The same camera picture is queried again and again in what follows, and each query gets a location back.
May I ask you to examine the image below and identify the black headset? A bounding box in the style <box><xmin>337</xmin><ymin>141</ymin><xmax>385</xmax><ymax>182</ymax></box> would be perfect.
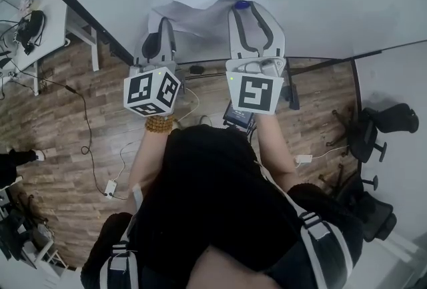
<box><xmin>16</xmin><ymin>9</ymin><xmax>47</xmax><ymax>55</ymax></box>

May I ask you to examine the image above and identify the white paper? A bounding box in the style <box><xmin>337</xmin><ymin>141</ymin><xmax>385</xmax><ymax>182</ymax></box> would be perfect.
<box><xmin>146</xmin><ymin>0</ymin><xmax>235</xmax><ymax>63</ymax></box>

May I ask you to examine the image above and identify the person's right forearm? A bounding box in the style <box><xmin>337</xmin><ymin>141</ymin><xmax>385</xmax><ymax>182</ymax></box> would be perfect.
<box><xmin>255</xmin><ymin>112</ymin><xmax>300</xmax><ymax>188</ymax></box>

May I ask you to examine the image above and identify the brown beaded bracelet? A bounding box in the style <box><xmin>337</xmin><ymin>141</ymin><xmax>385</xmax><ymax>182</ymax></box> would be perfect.
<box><xmin>144</xmin><ymin>115</ymin><xmax>176</xmax><ymax>133</ymax></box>

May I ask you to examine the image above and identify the black floor cable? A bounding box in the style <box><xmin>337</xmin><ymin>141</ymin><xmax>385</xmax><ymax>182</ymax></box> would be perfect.
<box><xmin>39</xmin><ymin>79</ymin><xmax>129</xmax><ymax>200</ymax></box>

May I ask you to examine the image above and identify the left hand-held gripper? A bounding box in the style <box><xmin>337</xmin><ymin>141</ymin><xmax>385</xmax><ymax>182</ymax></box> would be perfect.
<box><xmin>123</xmin><ymin>16</ymin><xmax>183</xmax><ymax>118</ymax></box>

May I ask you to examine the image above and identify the black office chair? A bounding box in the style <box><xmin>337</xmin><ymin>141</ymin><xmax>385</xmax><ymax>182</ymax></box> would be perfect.
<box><xmin>325</xmin><ymin>103</ymin><xmax>420</xmax><ymax>164</ymax></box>
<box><xmin>318</xmin><ymin>164</ymin><xmax>398</xmax><ymax>244</ymax></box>

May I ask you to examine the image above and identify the white desk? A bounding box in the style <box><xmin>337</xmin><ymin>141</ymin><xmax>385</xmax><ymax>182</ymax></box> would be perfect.
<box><xmin>0</xmin><ymin>0</ymin><xmax>101</xmax><ymax>97</ymax></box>

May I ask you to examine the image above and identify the person's left forearm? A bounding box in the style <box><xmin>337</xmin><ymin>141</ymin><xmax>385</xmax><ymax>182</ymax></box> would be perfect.
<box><xmin>128</xmin><ymin>127</ymin><xmax>174</xmax><ymax>202</ymax></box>

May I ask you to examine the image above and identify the person's black top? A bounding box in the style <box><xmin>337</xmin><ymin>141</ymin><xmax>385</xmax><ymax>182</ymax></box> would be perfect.
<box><xmin>79</xmin><ymin>123</ymin><xmax>364</xmax><ymax>289</ymax></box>

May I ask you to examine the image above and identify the white fabric strap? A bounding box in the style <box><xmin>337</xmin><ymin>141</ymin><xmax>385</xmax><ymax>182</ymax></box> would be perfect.
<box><xmin>131</xmin><ymin>183</ymin><xmax>144</xmax><ymax>212</ymax></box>

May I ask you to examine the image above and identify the grey harness strap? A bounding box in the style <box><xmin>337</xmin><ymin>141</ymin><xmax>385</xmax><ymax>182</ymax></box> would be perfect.
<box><xmin>256</xmin><ymin>162</ymin><xmax>353</xmax><ymax>289</ymax></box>
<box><xmin>99</xmin><ymin>240</ymin><xmax>139</xmax><ymax>289</ymax></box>

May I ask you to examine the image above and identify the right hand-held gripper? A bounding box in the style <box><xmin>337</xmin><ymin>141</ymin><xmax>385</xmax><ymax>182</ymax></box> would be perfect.
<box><xmin>226</xmin><ymin>2</ymin><xmax>288</xmax><ymax>115</ymax></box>

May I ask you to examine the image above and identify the white storage rack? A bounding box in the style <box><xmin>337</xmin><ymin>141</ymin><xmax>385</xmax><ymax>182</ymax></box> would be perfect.
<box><xmin>19</xmin><ymin>230</ymin><xmax>69</xmax><ymax>270</ymax></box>

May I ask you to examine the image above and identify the small black monitor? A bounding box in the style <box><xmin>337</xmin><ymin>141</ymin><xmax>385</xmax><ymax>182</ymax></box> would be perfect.
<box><xmin>222</xmin><ymin>101</ymin><xmax>256</xmax><ymax>130</ymax></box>

